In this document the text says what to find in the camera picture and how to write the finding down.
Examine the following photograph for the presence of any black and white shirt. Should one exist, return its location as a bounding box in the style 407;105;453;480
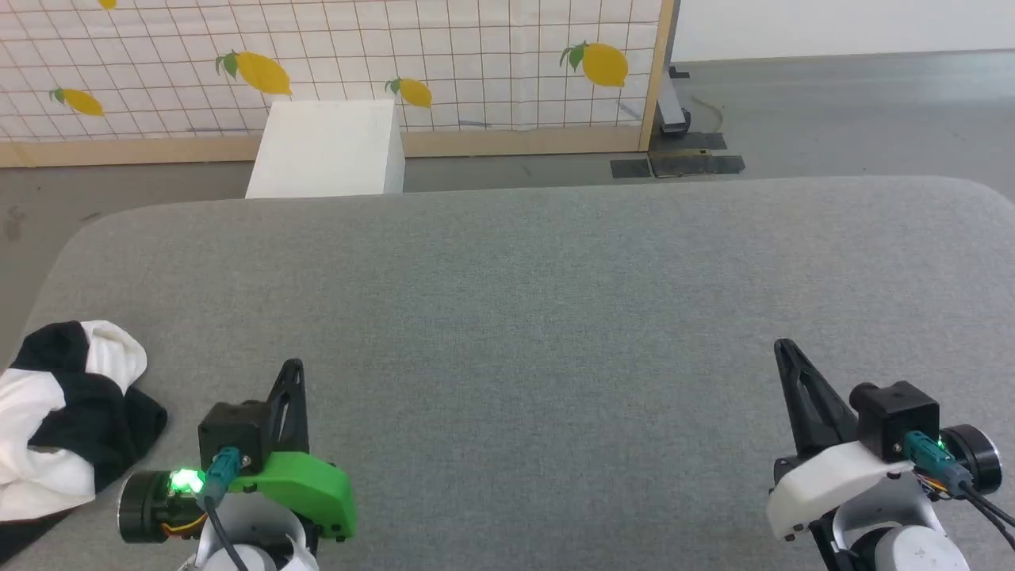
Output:
0;320;169;564

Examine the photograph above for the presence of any lemon print grid partition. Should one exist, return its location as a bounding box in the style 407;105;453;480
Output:
0;0;676;168

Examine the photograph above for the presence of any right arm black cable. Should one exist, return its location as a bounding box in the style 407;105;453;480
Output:
903;431;1015;550

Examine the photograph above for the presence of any white box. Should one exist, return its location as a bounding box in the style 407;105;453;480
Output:
246;99;406;199

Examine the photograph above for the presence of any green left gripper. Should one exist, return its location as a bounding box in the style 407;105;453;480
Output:
117;358;358;546

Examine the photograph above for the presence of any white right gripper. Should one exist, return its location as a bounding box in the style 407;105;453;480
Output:
766;339;1002;543

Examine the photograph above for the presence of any grey metal stand post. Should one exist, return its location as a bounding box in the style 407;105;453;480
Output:
655;0;692;136

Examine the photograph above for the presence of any black floor plate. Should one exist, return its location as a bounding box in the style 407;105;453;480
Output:
610;131;746;180

